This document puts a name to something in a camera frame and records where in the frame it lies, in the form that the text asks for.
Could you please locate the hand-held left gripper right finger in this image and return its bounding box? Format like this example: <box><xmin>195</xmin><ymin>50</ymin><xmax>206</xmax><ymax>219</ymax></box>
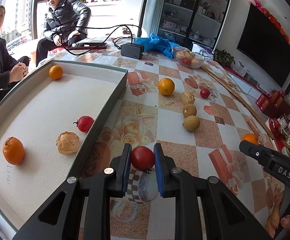
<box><xmin>153</xmin><ymin>142</ymin><xmax>273</xmax><ymax>240</ymax></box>

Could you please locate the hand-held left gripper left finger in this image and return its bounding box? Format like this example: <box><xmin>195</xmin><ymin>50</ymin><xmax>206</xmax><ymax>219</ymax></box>
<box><xmin>12</xmin><ymin>143</ymin><xmax>132</xmax><ymax>240</ymax></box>

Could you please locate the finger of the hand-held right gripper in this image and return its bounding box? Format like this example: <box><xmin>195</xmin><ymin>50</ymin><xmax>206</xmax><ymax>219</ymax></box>
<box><xmin>239</xmin><ymin>140</ymin><xmax>273</xmax><ymax>167</ymax></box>

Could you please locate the large red tomato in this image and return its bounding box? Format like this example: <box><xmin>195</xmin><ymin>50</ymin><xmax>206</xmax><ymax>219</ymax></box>
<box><xmin>131</xmin><ymin>146</ymin><xmax>156</xmax><ymax>173</ymax></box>

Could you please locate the white tray with grey rim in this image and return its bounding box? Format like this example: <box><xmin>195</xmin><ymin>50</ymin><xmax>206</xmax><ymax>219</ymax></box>
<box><xmin>0</xmin><ymin>59</ymin><xmax>128</xmax><ymax>233</ymax></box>

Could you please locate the white side table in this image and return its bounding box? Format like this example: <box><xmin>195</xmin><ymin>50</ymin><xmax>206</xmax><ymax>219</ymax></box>
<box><xmin>265</xmin><ymin>117</ymin><xmax>290</xmax><ymax>163</ymax></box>

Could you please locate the red gift box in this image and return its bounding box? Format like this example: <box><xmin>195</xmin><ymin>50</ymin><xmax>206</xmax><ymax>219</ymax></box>
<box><xmin>256</xmin><ymin>95</ymin><xmax>271</xmax><ymax>112</ymax></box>
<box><xmin>269</xmin><ymin>90</ymin><xmax>279</xmax><ymax>105</ymax></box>
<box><xmin>275</xmin><ymin>95</ymin><xmax>290</xmax><ymax>117</ymax></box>

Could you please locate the long wooden strip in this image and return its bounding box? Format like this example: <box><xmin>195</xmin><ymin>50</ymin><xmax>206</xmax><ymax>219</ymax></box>
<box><xmin>200</xmin><ymin>64</ymin><xmax>276</xmax><ymax>139</ymax></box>

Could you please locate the red tomato with stem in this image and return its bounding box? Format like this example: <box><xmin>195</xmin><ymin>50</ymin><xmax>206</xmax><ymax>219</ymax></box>
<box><xmin>73</xmin><ymin>115</ymin><xmax>95</xmax><ymax>133</ymax></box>

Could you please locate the white television stand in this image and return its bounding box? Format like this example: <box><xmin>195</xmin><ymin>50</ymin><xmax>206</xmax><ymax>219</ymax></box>
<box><xmin>221</xmin><ymin>65</ymin><xmax>263</xmax><ymax>100</ymax></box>

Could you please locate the small white box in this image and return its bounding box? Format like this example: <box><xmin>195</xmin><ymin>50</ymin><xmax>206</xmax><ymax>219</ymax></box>
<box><xmin>236</xmin><ymin>60</ymin><xmax>248</xmax><ymax>77</ymax></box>

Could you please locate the green potted plant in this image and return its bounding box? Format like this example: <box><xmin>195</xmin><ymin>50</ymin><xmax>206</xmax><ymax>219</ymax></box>
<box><xmin>214</xmin><ymin>49</ymin><xmax>236</xmax><ymax>67</ymax></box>

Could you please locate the black television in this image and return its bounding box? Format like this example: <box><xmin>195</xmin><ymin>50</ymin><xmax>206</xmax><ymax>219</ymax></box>
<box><xmin>236</xmin><ymin>4</ymin><xmax>290</xmax><ymax>88</ymax></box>

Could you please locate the white paper bag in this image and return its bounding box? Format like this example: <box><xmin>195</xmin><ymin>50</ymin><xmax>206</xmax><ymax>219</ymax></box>
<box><xmin>191</xmin><ymin>42</ymin><xmax>214</xmax><ymax>60</ymax></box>

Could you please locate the clear glass bowl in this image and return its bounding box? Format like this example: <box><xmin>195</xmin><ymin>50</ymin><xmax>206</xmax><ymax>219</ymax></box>
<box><xmin>172</xmin><ymin>46</ymin><xmax>205</xmax><ymax>69</ymax></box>

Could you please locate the grey power adapter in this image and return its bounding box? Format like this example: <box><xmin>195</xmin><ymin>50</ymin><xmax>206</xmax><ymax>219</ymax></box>
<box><xmin>121</xmin><ymin>42</ymin><xmax>145</xmax><ymax>60</ymax></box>

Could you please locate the large orange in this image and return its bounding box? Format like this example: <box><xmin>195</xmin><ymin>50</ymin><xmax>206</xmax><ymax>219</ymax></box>
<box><xmin>2</xmin><ymin>136</ymin><xmax>25</xmax><ymax>165</ymax></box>

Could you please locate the small orange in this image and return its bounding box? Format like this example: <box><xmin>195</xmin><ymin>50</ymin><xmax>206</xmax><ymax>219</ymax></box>
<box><xmin>48</xmin><ymin>65</ymin><xmax>63</xmax><ymax>80</ymax></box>

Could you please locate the blue plastic bag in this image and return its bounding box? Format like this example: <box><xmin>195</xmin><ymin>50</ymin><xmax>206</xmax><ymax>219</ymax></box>
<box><xmin>134</xmin><ymin>33</ymin><xmax>177</xmax><ymax>60</ymax></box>

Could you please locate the dark smartphone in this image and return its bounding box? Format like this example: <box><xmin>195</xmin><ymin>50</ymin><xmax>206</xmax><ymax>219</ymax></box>
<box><xmin>67</xmin><ymin>41</ymin><xmax>108</xmax><ymax>51</ymax></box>

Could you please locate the glass door display cabinet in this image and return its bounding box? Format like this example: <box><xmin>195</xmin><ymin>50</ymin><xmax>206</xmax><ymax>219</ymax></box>
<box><xmin>157</xmin><ymin>0</ymin><xmax>236</xmax><ymax>49</ymax></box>

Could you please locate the grey curtain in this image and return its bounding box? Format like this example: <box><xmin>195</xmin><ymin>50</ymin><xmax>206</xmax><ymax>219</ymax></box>
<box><xmin>141</xmin><ymin>0</ymin><xmax>169</xmax><ymax>37</ymax></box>

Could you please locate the red wall decoration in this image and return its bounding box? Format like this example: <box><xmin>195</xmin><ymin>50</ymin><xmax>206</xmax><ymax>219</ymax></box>
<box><xmin>248</xmin><ymin>0</ymin><xmax>290</xmax><ymax>53</ymax></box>

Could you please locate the black cable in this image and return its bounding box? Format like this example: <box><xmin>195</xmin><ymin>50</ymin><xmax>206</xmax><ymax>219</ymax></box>
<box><xmin>52</xmin><ymin>24</ymin><xmax>142</xmax><ymax>55</ymax></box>

